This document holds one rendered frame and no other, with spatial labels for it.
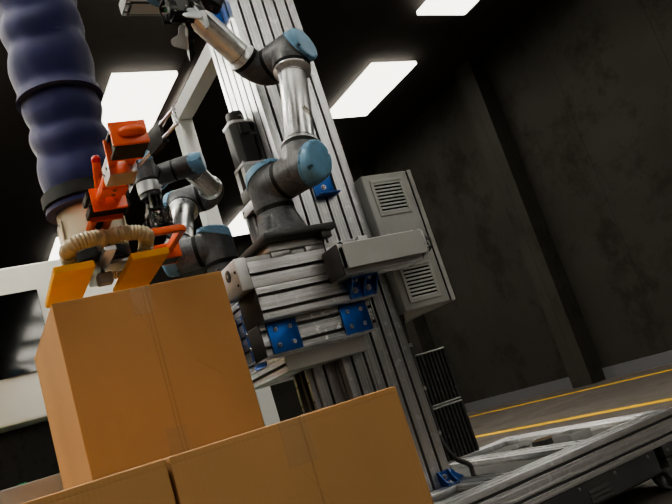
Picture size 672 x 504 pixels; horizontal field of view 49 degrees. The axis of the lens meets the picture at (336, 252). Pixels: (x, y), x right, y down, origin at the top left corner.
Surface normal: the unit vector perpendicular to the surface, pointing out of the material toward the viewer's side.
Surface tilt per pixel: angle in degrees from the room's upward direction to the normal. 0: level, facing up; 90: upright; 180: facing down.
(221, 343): 90
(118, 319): 90
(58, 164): 75
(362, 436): 90
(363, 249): 90
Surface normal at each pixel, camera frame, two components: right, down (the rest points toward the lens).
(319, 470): 0.43, -0.32
